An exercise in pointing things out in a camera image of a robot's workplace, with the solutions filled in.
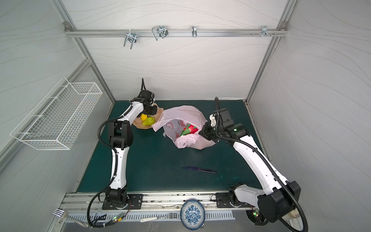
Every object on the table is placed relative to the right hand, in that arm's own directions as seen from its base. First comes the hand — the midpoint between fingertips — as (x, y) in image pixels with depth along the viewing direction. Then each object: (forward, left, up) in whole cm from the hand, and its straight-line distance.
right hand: (200, 128), depth 74 cm
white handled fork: (-36, +14, -24) cm, 46 cm away
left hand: (+28, +33, -17) cm, 47 cm away
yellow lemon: (+19, +40, -16) cm, 47 cm away
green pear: (+17, +36, -18) cm, 44 cm away
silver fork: (-39, +65, -21) cm, 79 cm away
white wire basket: (-5, +70, +9) cm, 70 cm away
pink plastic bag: (+9, +16, -6) cm, 20 cm away
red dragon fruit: (+10, +7, -16) cm, 20 cm away
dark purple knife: (-13, -1, -25) cm, 28 cm away
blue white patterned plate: (-35, +2, -23) cm, 42 cm away
